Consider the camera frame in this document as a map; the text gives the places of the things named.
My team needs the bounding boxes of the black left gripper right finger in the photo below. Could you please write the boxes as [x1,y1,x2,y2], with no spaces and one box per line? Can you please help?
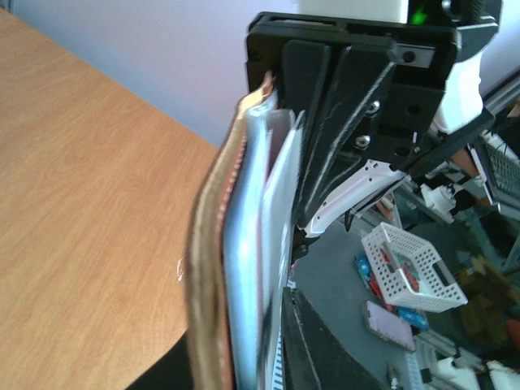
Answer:
[282,287,385,390]

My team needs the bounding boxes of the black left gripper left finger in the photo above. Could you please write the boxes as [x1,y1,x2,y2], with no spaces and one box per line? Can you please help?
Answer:
[127,332,194,390]

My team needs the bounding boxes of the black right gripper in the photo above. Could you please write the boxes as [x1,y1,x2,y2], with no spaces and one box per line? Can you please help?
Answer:
[245,12,457,226]

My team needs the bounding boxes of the brown leather card holder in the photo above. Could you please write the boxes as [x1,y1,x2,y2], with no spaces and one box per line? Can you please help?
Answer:
[184,72,305,389]

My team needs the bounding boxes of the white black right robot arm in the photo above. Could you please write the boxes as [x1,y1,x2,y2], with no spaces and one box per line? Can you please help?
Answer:
[245,1,501,258]

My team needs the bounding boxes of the purple phone case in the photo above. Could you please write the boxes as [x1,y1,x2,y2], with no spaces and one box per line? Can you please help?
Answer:
[362,301,416,353]

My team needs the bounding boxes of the white perforated basket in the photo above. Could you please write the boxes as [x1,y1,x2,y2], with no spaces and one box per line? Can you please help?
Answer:
[361,223,468,313]

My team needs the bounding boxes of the grey slotted cable duct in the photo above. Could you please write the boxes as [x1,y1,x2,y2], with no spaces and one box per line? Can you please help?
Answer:
[271,331,284,390]

